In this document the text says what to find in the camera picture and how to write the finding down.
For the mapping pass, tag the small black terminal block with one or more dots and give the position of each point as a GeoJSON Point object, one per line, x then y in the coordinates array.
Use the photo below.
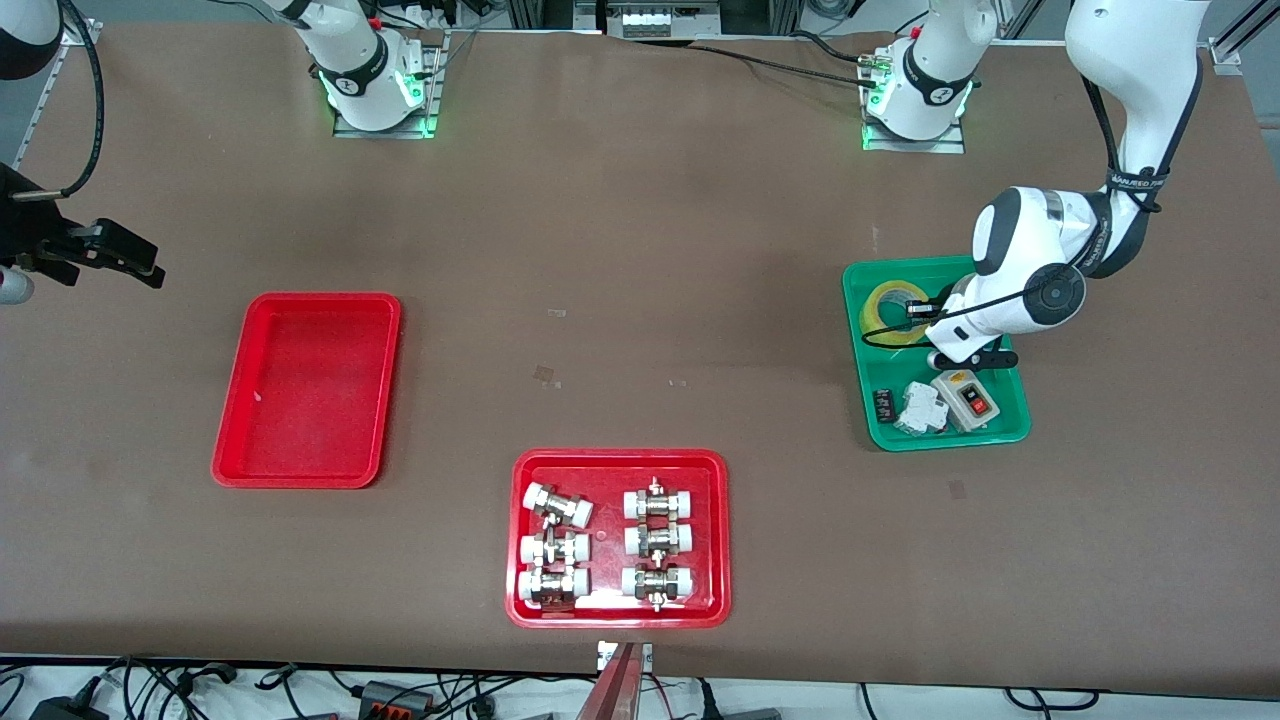
{"type": "Point", "coordinates": [885, 405]}

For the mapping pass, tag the white power strip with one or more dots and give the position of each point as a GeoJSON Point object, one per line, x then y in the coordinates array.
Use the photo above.
{"type": "Point", "coordinates": [670, 22]}

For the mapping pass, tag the empty red plastic tray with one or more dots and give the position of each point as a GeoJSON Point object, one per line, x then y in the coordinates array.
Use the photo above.
{"type": "Point", "coordinates": [305, 390]}

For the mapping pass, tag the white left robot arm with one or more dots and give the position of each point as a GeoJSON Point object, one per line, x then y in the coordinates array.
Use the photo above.
{"type": "Point", "coordinates": [1130, 60]}

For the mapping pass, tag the white circuit breaker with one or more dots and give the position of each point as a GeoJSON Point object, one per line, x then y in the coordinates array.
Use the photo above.
{"type": "Point", "coordinates": [922, 408]}

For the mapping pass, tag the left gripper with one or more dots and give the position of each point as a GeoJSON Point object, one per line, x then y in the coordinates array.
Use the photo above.
{"type": "Point", "coordinates": [945, 294]}

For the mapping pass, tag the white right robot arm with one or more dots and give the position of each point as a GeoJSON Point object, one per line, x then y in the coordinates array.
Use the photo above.
{"type": "Point", "coordinates": [360, 70]}

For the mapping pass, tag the black orange connector box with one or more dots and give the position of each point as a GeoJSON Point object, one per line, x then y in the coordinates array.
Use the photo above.
{"type": "Point", "coordinates": [398, 698]}

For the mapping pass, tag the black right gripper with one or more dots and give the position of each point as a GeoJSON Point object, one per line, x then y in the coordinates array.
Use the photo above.
{"type": "Point", "coordinates": [22, 232]}

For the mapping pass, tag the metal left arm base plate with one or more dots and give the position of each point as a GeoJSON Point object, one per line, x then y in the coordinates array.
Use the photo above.
{"type": "Point", "coordinates": [955, 142]}

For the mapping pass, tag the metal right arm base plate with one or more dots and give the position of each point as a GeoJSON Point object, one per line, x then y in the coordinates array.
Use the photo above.
{"type": "Point", "coordinates": [432, 100]}

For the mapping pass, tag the yellow tape roll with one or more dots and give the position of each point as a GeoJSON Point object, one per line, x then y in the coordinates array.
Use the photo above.
{"type": "Point", "coordinates": [872, 320]}

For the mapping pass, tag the white capped metal pipe fitting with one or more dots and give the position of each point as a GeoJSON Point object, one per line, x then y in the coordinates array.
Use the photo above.
{"type": "Point", "coordinates": [555, 548]}
{"type": "Point", "coordinates": [657, 582]}
{"type": "Point", "coordinates": [658, 503]}
{"type": "Point", "coordinates": [553, 585]}
{"type": "Point", "coordinates": [557, 505]}
{"type": "Point", "coordinates": [658, 540]}

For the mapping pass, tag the grey switch box red button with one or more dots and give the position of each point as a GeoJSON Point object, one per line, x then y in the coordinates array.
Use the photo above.
{"type": "Point", "coordinates": [968, 402]}

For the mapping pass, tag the green plastic tray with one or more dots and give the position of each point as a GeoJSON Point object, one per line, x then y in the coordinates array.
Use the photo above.
{"type": "Point", "coordinates": [905, 375]}

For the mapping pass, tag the black power adapter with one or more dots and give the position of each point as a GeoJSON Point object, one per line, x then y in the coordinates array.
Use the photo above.
{"type": "Point", "coordinates": [70, 710]}

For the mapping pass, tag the red tray with fittings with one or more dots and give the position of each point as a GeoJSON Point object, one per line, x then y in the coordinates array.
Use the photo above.
{"type": "Point", "coordinates": [610, 470]}

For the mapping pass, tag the red aluminium extrusion post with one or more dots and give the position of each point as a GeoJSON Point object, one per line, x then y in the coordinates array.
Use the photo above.
{"type": "Point", "coordinates": [618, 690]}

